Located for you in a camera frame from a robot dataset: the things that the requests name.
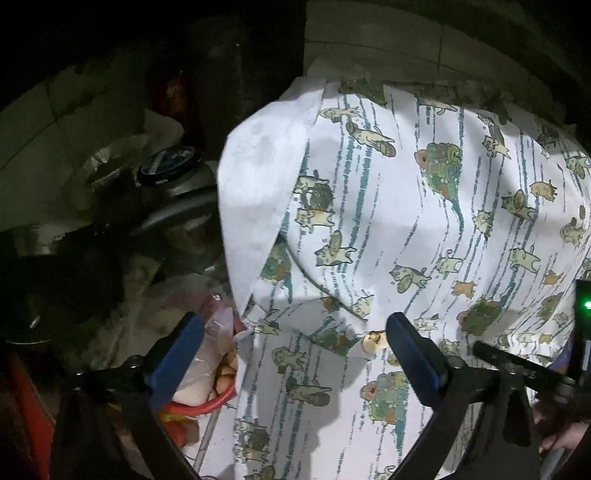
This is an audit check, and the cat print white cloth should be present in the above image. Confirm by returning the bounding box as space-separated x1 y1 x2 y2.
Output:
217 76 591 480

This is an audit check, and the dark metal pot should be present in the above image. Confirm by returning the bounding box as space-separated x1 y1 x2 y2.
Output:
0 231 125 347

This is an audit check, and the red plastic basin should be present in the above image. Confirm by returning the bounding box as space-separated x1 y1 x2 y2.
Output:
159 381 237 420

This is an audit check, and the small brown food scrap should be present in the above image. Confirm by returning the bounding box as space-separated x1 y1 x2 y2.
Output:
362 329 391 356

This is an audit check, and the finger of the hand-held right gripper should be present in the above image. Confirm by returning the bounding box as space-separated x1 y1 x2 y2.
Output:
473 342 578 394

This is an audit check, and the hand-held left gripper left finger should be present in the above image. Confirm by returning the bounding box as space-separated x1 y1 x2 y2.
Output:
51 311 206 480

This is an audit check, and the dark red bottle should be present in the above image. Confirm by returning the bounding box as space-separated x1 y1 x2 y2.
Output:
159 73 198 136

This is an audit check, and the jar with black lid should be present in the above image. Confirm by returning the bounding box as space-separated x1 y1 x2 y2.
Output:
136 145 220 232

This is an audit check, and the clear plastic bag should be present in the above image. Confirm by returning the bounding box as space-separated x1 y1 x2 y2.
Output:
175 295 242 407

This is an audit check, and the crumpled white plastic sheet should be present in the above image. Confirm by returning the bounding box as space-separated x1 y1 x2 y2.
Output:
81 110 186 188

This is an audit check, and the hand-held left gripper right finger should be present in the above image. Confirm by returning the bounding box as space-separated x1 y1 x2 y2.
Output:
385 311 542 480

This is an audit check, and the person's right hand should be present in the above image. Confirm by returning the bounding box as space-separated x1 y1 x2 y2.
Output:
531 406 591 455

